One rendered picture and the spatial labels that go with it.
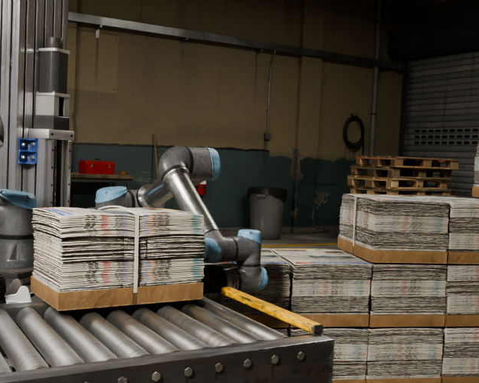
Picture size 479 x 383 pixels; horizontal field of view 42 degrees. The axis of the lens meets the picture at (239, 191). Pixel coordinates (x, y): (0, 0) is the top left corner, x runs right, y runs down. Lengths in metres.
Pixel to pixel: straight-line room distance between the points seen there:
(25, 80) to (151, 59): 6.90
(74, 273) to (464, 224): 1.44
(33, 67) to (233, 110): 7.45
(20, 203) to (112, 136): 6.87
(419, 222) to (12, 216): 1.37
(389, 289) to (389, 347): 0.21
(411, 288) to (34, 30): 1.61
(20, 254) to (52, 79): 0.63
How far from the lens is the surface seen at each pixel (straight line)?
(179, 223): 1.61
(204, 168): 2.15
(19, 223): 2.04
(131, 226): 1.56
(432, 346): 2.45
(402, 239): 2.32
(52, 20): 2.45
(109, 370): 1.18
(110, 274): 1.57
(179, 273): 1.64
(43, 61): 2.32
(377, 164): 8.80
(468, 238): 2.43
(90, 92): 8.81
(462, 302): 2.47
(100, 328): 1.46
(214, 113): 9.50
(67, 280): 1.54
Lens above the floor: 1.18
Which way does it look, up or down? 3 degrees down
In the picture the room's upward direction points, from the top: 3 degrees clockwise
